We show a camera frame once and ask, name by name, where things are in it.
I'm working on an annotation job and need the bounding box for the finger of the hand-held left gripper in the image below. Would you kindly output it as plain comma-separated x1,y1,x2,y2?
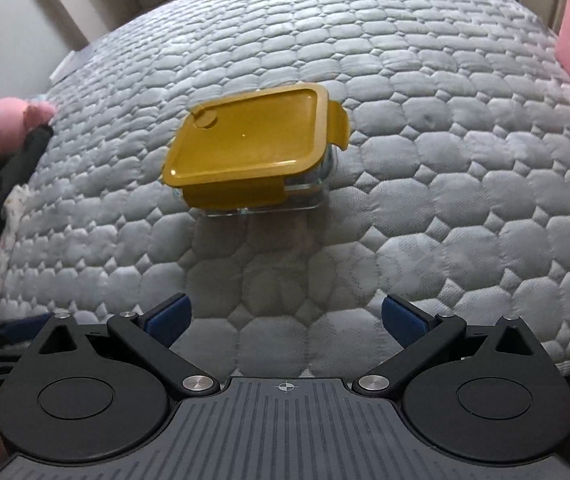
0,314,55,342

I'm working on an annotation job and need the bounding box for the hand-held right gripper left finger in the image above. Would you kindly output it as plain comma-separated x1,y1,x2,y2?
35,293,221,398

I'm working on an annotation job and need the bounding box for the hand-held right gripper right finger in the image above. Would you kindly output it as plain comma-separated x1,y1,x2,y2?
349,294,540,400

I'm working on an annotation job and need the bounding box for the clear glass container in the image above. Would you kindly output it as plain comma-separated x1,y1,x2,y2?
180,145,341,219

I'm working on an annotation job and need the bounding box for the yellow container lid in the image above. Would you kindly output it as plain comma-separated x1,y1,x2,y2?
161,83,351,211

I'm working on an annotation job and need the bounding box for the white floral cloth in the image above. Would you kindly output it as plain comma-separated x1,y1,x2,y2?
0,184,32,261

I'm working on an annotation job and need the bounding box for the black cloth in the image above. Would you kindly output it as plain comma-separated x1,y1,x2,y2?
0,125,55,322

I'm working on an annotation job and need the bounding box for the grey quilted mattress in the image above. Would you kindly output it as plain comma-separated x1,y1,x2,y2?
0,0,570,376

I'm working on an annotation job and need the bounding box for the pink plush toy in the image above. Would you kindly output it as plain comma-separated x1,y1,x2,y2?
0,97,58,177

